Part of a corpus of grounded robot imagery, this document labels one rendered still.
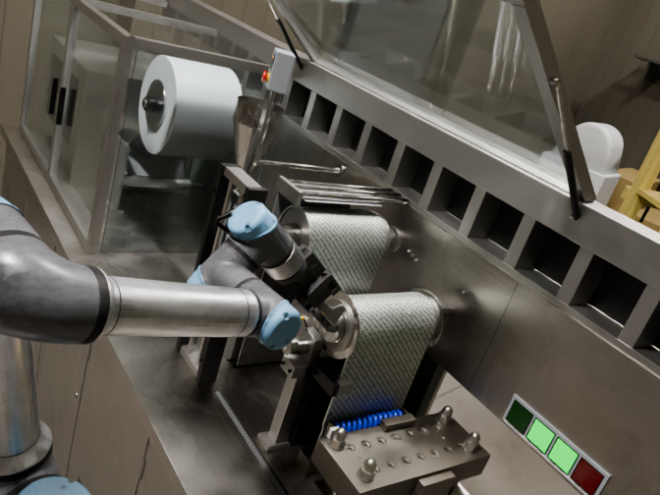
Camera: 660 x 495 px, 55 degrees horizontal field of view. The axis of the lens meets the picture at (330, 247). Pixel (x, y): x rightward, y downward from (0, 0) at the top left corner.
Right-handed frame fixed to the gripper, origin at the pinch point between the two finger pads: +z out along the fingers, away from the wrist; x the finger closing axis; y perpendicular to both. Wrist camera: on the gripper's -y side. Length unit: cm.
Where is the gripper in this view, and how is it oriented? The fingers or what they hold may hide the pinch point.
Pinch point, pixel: (324, 325)
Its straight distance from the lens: 133.8
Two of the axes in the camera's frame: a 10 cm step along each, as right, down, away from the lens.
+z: 4.2, 5.8, 7.0
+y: 7.3, -6.7, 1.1
